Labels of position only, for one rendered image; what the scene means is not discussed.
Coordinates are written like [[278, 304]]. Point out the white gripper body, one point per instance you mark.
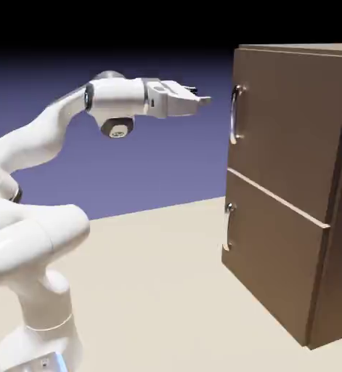
[[180, 102]]

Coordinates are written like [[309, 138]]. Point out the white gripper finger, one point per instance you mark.
[[205, 100], [190, 88]]

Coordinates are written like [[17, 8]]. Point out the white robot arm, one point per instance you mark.
[[112, 97]]

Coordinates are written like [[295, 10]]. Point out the tall brown cabinet door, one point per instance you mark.
[[286, 128]]

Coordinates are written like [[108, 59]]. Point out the brown wooden cabinet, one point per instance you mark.
[[333, 203]]

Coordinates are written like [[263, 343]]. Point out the short brown cabinet door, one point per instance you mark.
[[269, 255]]

